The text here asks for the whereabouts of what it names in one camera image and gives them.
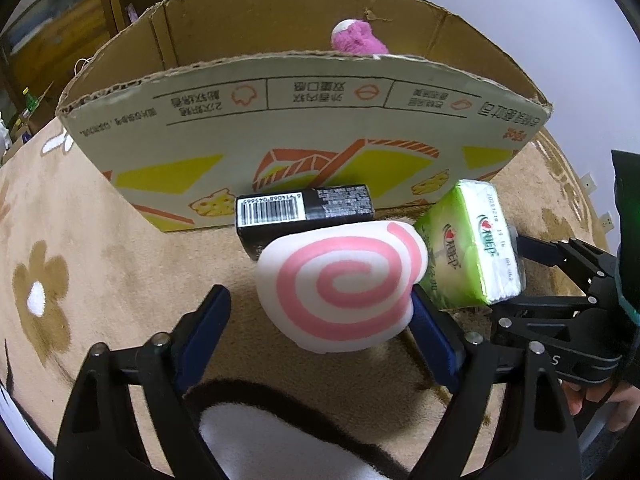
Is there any wooden wardrobe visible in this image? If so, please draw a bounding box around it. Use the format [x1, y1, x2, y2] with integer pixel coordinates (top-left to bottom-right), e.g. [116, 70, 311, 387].
[0, 0, 126, 127]

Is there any pink swirl roll plush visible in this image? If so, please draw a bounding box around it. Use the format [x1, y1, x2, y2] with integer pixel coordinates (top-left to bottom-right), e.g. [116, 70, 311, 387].
[255, 219, 430, 356]

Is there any person's right hand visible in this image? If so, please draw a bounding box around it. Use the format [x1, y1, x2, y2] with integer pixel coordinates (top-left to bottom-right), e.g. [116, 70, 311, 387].
[562, 381, 640, 433]

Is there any pink bear plush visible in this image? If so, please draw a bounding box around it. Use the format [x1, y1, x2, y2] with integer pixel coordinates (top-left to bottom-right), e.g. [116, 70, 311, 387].
[330, 17, 390, 56]

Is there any green tissue pack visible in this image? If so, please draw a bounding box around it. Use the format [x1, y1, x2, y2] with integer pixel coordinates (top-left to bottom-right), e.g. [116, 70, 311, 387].
[414, 179, 526, 309]

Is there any black barcode box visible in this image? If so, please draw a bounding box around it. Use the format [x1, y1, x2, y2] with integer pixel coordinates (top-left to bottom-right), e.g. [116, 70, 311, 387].
[234, 184, 376, 261]

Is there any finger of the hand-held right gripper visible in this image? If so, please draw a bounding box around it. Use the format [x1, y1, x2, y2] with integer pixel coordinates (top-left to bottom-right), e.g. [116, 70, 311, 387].
[512, 229, 622, 307]
[492, 293, 599, 334]

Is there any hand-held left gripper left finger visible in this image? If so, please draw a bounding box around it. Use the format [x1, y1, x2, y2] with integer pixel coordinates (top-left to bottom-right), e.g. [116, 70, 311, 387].
[55, 284, 232, 480]

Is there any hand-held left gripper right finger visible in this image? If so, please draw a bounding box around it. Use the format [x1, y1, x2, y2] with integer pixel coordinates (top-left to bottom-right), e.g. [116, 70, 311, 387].
[409, 289, 584, 480]

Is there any cardboard box with bottles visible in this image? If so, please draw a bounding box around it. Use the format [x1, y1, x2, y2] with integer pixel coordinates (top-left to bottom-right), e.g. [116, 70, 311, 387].
[9, 82, 57, 137]

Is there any brown flower pattern blanket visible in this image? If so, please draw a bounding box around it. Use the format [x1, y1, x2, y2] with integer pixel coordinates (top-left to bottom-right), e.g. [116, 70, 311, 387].
[0, 115, 617, 480]

